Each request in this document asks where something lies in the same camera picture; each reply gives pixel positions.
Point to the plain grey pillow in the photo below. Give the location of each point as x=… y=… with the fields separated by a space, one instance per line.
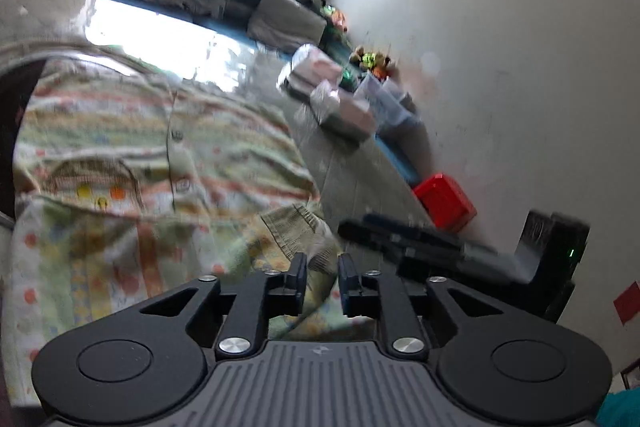
x=287 y=19

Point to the red plastic stool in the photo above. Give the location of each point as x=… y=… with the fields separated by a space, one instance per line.
x=445 y=202

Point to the round black induction cooktop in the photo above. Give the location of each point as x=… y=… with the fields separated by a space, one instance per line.
x=12 y=132

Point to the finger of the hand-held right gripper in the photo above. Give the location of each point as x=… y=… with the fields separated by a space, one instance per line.
x=400 y=224
x=365 y=234

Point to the clear plastic storage box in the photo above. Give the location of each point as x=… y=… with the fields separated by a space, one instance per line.
x=390 y=104

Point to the pink and green tissue pack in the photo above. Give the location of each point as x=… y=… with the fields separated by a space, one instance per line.
x=345 y=112

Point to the stuffed toy group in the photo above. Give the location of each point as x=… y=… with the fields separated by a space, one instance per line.
x=372 y=62

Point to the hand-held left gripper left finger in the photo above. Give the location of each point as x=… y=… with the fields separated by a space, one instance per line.
x=300 y=277

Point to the opened pink tissue pack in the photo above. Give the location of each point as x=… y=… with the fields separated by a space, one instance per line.
x=310 y=69

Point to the pastel patterned child's jacket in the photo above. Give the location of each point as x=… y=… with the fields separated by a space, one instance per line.
x=150 y=147

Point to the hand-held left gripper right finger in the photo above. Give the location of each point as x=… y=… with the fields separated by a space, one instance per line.
x=345 y=277

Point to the red paper sheet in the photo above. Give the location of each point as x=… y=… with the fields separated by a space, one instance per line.
x=629 y=303

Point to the pink and green plush toy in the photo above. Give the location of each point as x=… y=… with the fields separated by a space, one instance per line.
x=337 y=18

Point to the teal cloth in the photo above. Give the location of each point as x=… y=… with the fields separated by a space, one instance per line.
x=622 y=409

